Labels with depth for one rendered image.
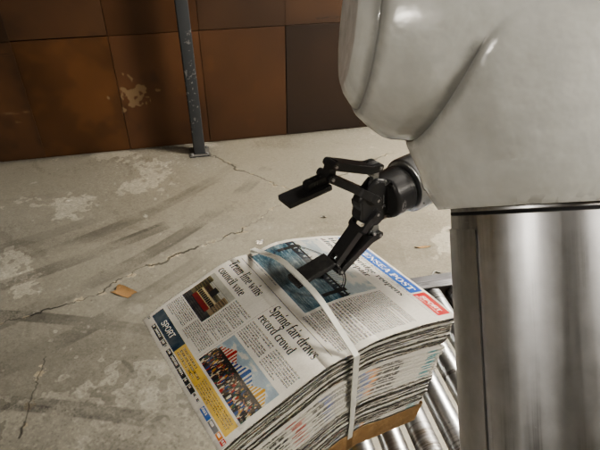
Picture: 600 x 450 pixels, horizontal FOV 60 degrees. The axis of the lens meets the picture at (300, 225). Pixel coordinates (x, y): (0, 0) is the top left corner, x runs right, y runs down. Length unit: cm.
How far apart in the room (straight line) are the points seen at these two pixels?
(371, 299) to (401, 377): 13
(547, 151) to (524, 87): 3
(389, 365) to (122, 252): 230
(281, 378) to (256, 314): 12
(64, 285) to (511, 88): 269
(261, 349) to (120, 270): 213
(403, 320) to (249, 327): 23
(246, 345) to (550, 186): 57
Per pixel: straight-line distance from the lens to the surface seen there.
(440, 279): 148
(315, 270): 79
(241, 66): 380
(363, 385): 81
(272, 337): 77
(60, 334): 261
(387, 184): 80
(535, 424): 31
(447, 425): 117
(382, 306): 83
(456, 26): 27
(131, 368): 236
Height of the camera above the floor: 174
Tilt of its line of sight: 35 degrees down
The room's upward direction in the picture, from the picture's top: straight up
